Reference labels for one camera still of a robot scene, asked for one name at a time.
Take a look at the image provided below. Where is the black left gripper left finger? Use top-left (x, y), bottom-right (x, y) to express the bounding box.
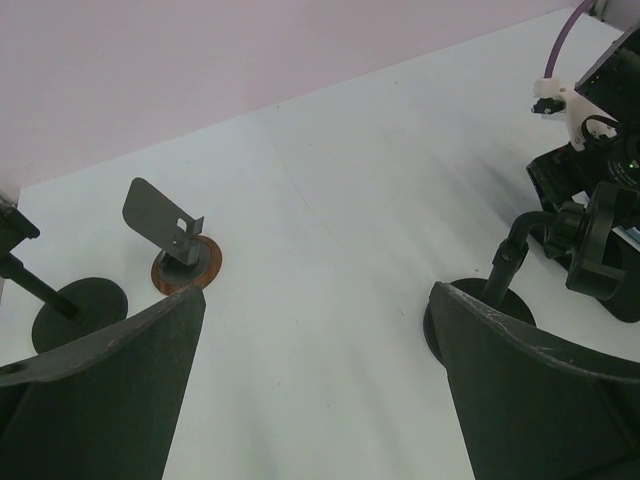
top-left (1, 287), bottom-right (206, 479)

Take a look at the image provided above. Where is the black clamp phone stand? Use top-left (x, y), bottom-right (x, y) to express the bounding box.
top-left (1, 200), bottom-right (128, 353)

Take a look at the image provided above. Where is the black tall phone stand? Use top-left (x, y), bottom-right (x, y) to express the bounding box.
top-left (422, 181), bottom-right (640, 360)

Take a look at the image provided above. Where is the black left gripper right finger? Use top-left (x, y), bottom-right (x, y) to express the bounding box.
top-left (429, 282), bottom-right (639, 479)

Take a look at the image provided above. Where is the black phone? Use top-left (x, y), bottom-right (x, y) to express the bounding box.
top-left (600, 233), bottom-right (639, 323)

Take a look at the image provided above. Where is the wooden base phone stand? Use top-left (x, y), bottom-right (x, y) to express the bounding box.
top-left (122, 177), bottom-right (223, 296)

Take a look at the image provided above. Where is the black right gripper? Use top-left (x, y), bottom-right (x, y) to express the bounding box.
top-left (527, 24), bottom-right (639, 211)

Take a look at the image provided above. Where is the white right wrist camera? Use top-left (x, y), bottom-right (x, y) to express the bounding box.
top-left (532, 77), bottom-right (620, 152)

